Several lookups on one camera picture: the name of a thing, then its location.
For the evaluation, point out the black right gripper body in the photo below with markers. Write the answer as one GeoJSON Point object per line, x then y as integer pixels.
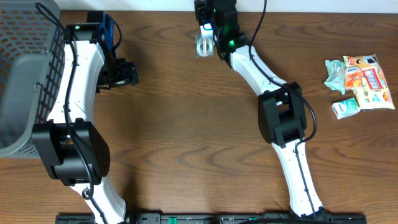
{"type": "Point", "coordinates": [204, 16]}

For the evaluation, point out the green Kleenex tissue pack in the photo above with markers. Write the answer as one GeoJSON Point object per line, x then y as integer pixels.
{"type": "Point", "coordinates": [345, 108]}

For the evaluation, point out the white barcode scanner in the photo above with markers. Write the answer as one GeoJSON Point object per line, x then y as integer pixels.
{"type": "Point", "coordinates": [206, 31]}

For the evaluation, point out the dark grey plastic basket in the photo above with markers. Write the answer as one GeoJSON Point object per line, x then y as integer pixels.
{"type": "Point", "coordinates": [32, 62]}

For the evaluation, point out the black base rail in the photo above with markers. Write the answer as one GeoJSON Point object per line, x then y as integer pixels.
{"type": "Point", "coordinates": [155, 218]}

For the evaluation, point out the white blue snack bag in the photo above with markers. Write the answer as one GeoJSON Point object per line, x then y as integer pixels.
{"type": "Point", "coordinates": [374, 92]}

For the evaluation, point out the orange Kleenex tissue pack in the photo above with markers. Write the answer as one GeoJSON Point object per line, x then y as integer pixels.
{"type": "Point", "coordinates": [353, 78]}

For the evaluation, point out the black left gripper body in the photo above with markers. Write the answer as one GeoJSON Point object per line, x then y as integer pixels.
{"type": "Point", "coordinates": [119, 73]}

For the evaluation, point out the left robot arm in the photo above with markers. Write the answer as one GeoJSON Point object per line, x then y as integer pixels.
{"type": "Point", "coordinates": [70, 147]}

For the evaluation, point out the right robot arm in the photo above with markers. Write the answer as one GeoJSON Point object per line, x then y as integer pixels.
{"type": "Point", "coordinates": [281, 106]}

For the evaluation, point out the teal wet wipes pack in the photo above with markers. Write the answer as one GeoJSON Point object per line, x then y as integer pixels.
{"type": "Point", "coordinates": [336, 75]}

